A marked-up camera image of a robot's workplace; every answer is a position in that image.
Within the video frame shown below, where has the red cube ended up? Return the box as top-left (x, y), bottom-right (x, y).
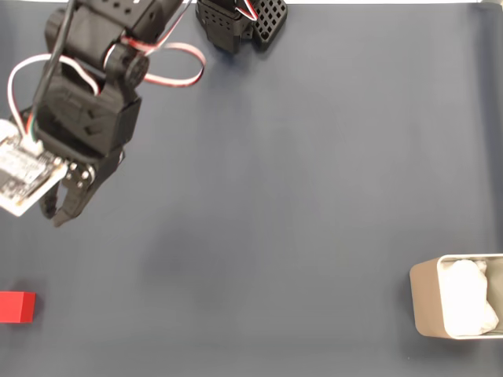
top-left (0, 291), bottom-right (37, 324)

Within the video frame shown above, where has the beige metal box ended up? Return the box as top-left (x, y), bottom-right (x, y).
top-left (409, 253), bottom-right (503, 341)

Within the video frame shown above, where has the dark blue-grey table mat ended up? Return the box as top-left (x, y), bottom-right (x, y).
top-left (0, 2), bottom-right (503, 377)

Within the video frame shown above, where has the white crumpled paper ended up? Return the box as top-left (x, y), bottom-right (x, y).
top-left (440, 258), bottom-right (501, 337)

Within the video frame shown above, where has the white and red servo cable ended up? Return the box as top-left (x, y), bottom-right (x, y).
top-left (6, 42), bottom-right (207, 143)

